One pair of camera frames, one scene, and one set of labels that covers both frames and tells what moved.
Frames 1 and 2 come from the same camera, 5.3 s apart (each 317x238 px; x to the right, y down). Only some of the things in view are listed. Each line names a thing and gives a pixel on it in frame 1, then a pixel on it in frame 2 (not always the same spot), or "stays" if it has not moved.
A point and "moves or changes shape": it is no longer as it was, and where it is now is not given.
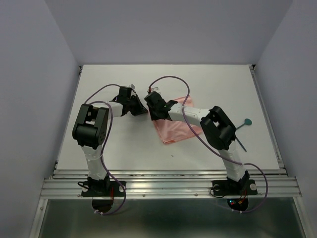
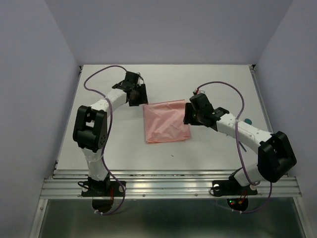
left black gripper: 140,109 -> 143,96
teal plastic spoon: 247,121 stays
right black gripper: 153,116 -> 188,118
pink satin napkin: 170,131 moves or changes shape
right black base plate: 230,187 stays
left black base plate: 102,189 stays
